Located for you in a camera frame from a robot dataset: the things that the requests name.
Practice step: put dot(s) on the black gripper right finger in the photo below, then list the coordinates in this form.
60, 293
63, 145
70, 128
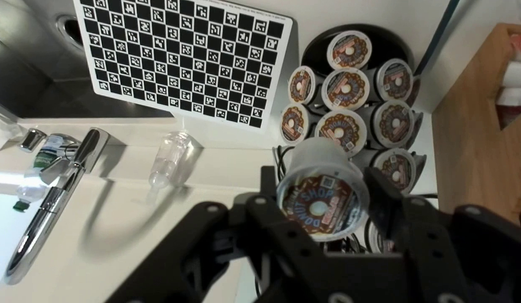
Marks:
470, 255

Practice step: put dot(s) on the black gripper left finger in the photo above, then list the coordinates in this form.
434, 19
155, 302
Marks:
189, 261

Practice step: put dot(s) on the white coffee pod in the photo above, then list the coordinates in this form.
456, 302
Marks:
323, 192

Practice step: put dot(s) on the black rotating pod rack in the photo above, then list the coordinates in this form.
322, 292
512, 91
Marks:
354, 86

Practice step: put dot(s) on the wooden condiment organizer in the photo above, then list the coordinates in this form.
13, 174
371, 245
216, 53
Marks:
476, 159

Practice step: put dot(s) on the clear plastic soap bottle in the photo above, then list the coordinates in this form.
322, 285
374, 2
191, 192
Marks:
176, 160

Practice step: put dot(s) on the chrome sink faucet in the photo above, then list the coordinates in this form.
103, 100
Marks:
61, 164

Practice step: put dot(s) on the checkerboard calibration board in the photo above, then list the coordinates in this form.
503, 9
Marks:
209, 59

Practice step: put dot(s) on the white box by sink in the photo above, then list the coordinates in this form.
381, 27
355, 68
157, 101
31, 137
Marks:
9, 130

